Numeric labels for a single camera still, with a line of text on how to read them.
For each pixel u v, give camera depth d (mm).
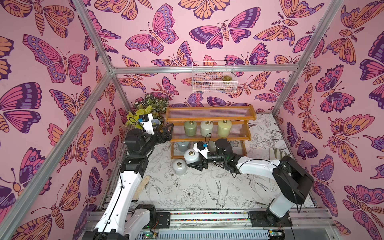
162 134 637
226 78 922
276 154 970
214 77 950
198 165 697
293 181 460
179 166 842
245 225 728
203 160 701
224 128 838
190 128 847
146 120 607
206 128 849
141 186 853
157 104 948
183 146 940
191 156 718
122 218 408
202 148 673
